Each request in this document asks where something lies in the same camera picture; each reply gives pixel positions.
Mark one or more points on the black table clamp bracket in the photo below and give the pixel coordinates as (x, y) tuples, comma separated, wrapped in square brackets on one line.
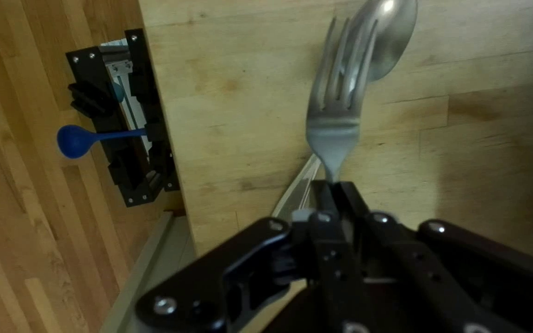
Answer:
[(156, 160)]

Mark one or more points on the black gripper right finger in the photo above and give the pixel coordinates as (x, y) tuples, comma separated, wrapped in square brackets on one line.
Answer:
[(463, 260)]

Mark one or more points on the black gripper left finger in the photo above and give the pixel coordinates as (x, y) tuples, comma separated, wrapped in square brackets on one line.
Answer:
[(241, 260)]

